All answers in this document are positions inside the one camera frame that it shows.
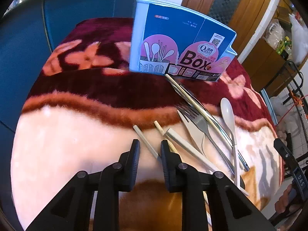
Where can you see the wooden shelf unit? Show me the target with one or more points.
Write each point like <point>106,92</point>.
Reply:
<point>264,60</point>

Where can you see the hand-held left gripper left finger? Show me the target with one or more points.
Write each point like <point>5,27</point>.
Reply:
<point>135,164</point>

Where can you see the green bottles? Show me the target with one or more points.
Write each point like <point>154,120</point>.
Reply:
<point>284,47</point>

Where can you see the beige plastic knife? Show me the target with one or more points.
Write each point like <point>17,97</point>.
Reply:
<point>195,132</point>

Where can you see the metal fork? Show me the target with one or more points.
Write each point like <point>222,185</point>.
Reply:
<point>199,125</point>

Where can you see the person's right hand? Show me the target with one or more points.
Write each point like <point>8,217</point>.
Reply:
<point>287,205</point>

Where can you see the beige plastic utensil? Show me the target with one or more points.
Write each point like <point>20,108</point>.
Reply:
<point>190,149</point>

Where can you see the white plastic bag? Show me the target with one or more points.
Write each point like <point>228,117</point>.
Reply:
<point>299,36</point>

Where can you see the long beige chopstick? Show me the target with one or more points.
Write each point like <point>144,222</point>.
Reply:
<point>185,93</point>

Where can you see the dark red floral blanket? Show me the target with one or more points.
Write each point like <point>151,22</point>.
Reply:
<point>72,125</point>

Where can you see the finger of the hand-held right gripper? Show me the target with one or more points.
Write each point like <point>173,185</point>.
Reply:
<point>285,154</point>

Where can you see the beige plastic spoon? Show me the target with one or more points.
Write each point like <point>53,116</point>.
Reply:
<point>227,110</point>

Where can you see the clear plastic bag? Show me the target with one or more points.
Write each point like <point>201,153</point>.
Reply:
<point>274,33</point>

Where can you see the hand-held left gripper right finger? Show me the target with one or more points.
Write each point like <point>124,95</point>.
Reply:
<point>165,164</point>

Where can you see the blue utensil holder box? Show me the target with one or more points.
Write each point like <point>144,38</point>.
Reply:
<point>168,28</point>

